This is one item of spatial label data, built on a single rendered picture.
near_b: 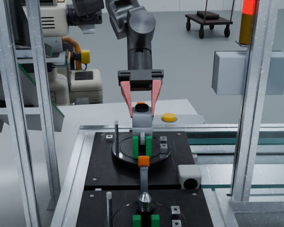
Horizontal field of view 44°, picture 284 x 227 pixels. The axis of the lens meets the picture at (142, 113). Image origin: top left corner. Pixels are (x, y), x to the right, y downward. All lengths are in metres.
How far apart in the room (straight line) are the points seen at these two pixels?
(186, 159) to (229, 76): 0.26
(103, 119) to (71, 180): 0.53
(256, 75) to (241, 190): 0.23
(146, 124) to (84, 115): 0.57
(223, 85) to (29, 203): 0.40
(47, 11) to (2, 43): 0.92
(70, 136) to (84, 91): 0.67
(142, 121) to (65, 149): 0.39
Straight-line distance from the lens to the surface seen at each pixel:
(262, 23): 0.60
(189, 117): 1.06
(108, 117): 1.29
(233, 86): 0.65
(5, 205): 0.92
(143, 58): 0.81
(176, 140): 0.90
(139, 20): 0.77
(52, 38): 1.47
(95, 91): 1.82
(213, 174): 0.88
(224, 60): 0.63
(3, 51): 0.55
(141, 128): 0.77
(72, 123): 1.27
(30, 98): 0.75
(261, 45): 0.61
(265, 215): 0.77
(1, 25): 0.54
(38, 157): 1.08
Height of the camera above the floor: 1.40
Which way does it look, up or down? 24 degrees down
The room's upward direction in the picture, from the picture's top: straight up
